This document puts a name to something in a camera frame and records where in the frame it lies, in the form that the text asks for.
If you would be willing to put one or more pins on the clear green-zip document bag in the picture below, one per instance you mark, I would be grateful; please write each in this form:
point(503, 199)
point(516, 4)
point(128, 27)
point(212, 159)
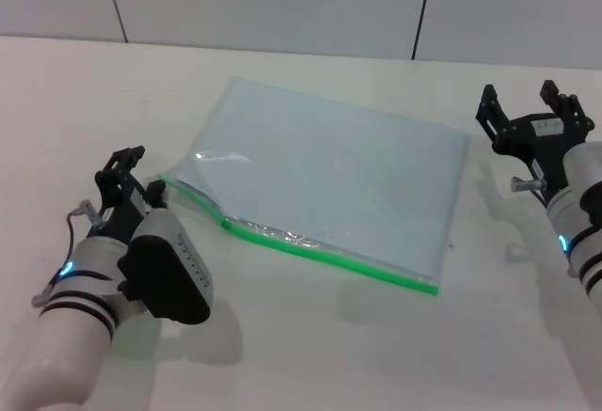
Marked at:
point(329, 171)

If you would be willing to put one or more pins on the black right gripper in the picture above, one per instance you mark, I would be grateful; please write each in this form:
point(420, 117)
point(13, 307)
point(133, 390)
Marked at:
point(541, 147)

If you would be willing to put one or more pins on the green zipper slider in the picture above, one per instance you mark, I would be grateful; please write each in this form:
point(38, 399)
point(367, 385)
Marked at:
point(226, 226)

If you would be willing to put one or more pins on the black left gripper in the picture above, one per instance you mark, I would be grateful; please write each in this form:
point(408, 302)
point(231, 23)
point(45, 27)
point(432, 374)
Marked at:
point(120, 216)

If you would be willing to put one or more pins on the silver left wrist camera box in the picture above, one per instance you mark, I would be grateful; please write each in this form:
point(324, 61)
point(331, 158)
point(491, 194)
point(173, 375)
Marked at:
point(164, 279)

